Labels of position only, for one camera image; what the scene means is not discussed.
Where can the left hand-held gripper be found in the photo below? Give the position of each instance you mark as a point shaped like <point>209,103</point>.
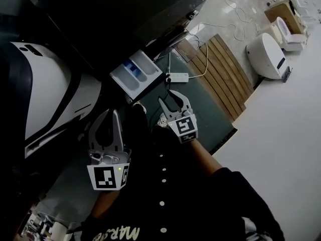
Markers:
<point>105,176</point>

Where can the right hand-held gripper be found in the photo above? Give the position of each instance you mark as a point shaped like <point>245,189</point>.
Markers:
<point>185,128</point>

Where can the white detergent drawer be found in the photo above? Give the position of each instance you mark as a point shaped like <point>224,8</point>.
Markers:
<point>130,80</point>

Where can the person's left forearm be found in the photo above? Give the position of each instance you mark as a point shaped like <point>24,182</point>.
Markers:
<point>105,202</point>

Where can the person's right forearm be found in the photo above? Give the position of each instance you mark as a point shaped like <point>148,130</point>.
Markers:
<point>203,157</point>

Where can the person's right shoe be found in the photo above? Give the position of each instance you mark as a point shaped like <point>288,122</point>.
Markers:
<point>161,120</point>

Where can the person's shoe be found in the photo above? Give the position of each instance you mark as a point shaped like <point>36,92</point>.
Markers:
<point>161,120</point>
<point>139,107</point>

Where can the white power strip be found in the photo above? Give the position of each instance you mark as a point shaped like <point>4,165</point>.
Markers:
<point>178,77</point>

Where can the dark green floor mat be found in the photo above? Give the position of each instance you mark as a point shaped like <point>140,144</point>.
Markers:
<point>208,119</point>

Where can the person's left shoe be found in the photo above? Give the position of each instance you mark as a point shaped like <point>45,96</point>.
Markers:
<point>139,107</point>

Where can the wooden slatted board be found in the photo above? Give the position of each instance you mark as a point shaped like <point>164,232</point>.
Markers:
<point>223,71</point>

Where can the white and black appliance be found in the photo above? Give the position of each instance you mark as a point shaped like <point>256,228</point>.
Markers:
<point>47,89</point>

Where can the black buttoned shirt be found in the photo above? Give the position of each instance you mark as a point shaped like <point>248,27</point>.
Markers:
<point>190,205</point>

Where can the rounded white toilet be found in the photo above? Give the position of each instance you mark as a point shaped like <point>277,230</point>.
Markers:
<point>265,56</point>

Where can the white toilet with open lid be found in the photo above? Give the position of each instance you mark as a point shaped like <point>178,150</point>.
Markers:
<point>288,38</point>

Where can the brown cardboard box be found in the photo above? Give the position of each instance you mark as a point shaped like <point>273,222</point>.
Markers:
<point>283,12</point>

